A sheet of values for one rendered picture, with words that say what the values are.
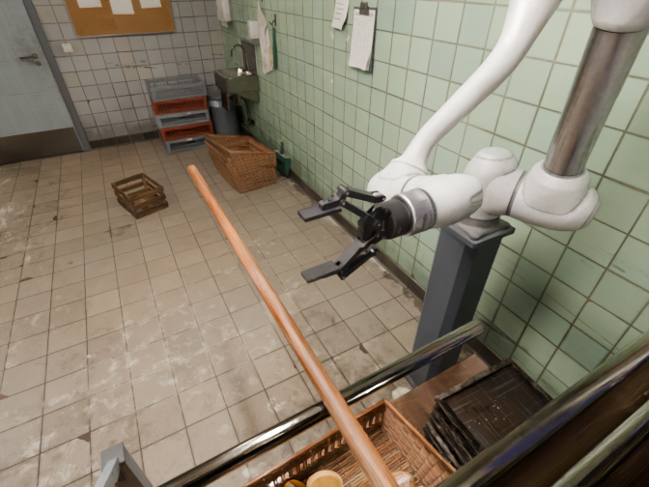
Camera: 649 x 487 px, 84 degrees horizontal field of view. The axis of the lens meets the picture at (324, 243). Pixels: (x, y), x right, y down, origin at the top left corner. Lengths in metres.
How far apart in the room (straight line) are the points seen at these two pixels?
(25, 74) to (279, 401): 4.34
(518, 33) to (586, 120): 0.31
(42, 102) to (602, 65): 5.01
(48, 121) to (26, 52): 0.69
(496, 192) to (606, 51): 0.45
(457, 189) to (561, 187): 0.49
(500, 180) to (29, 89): 4.82
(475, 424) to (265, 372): 1.27
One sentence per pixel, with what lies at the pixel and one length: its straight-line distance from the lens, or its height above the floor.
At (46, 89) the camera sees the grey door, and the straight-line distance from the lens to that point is 5.22.
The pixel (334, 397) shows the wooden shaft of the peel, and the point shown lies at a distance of 0.60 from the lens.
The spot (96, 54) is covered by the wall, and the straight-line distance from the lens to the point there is 5.16.
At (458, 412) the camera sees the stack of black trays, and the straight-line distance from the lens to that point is 1.11.
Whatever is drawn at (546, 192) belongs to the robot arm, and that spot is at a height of 1.23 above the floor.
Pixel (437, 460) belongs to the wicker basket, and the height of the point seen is 0.76.
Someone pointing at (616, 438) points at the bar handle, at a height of 1.46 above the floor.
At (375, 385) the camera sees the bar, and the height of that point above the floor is 1.17.
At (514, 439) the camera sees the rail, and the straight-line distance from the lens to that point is 0.36.
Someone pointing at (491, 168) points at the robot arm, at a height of 1.24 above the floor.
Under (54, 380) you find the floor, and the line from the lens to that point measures 2.50.
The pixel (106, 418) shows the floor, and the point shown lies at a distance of 2.21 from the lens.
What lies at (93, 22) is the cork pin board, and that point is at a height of 1.32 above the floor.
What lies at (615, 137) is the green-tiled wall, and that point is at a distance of 1.54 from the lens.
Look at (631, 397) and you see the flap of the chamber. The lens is 0.47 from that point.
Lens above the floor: 1.73
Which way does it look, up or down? 37 degrees down
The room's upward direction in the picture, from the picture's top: straight up
